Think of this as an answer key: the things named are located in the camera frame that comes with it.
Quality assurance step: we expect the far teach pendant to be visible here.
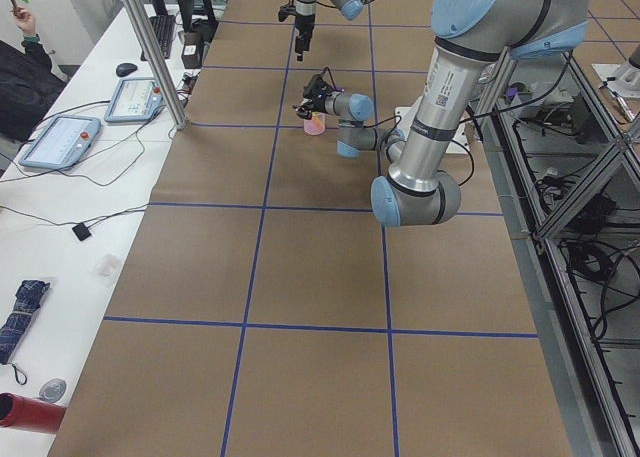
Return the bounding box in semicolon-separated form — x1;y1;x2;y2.
104;77;164;124

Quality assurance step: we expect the small black adapter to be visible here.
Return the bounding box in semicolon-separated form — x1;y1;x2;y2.
72;222;92;242

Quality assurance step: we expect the black computer mouse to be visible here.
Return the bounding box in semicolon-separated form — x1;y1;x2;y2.
115;62;138;77

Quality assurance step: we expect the person in black jacket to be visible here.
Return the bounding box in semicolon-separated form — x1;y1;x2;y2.
1;6;66;142

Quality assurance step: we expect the round metal tin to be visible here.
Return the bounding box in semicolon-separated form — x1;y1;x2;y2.
38;377;67;404

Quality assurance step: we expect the pink mesh pen holder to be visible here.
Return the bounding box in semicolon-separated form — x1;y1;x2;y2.
303;112;326;136

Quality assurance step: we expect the near teach pendant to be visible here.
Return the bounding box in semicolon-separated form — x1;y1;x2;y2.
19;114;102;170

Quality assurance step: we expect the aluminium frame post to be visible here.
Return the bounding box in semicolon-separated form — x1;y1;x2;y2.
121;0;187;130

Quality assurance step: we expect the folded blue umbrella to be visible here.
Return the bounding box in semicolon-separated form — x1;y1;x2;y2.
1;279;50;386

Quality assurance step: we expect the red cylinder bottle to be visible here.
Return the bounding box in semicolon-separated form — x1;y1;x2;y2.
1;393;67;434

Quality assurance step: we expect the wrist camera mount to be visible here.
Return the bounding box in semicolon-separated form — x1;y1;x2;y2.
277;1;297;22
303;73;335;104

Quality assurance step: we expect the teach pendant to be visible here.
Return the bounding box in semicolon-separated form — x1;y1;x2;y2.
19;114;102;170
104;77;164;124

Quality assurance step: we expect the clear plastic bag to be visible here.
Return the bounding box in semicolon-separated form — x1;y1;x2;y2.
92;253;123;287

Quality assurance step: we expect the black box with label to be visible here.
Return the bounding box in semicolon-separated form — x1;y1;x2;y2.
181;32;204;69

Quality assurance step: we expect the black keyboard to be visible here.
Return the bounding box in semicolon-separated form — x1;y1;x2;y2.
149;14;177;59

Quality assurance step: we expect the black camera cable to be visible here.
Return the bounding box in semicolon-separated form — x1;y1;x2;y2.
322;66;475;187

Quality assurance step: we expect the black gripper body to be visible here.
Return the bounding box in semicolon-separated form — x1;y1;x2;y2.
295;13;315;40
302;94;333;117

